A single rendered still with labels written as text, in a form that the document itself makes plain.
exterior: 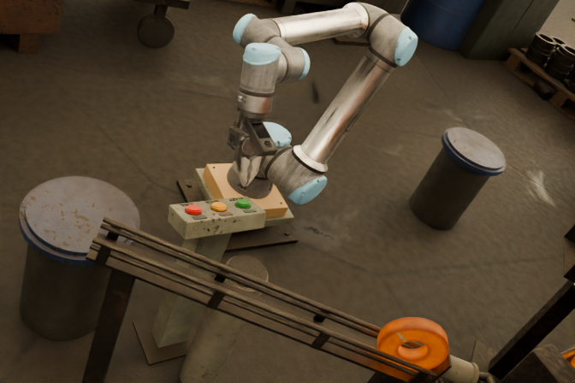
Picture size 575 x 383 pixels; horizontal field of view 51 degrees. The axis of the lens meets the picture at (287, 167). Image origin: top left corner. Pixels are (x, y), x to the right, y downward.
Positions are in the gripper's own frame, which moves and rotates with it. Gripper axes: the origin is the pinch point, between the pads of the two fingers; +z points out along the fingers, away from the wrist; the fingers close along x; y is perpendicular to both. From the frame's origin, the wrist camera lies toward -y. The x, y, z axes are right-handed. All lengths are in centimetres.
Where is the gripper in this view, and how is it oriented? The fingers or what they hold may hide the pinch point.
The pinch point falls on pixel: (246, 183)
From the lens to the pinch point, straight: 163.5
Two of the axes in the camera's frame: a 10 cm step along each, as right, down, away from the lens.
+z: -1.7, 9.3, 3.4
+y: -5.5, -3.7, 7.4
